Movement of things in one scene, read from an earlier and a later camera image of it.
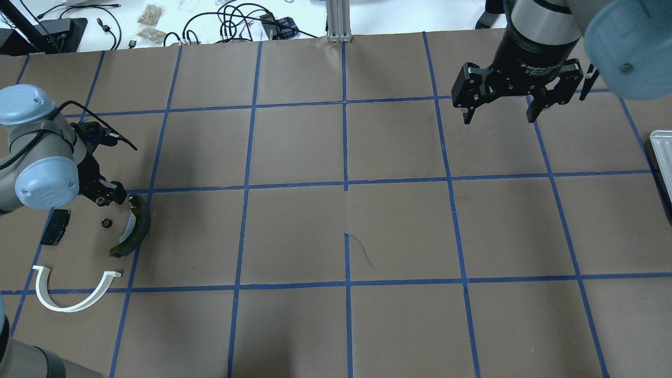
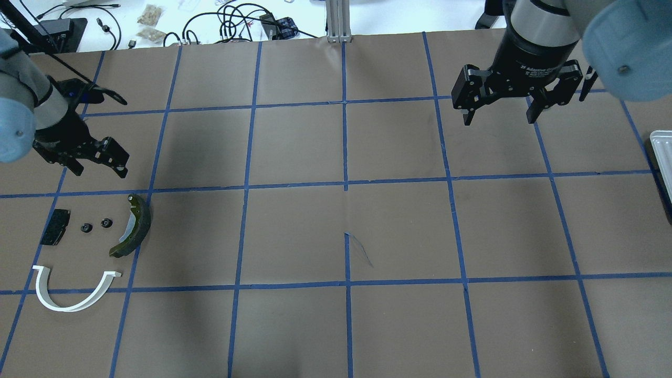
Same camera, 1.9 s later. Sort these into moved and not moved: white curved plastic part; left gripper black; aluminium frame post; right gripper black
Moved: left gripper black
Not moved: right gripper black; aluminium frame post; white curved plastic part
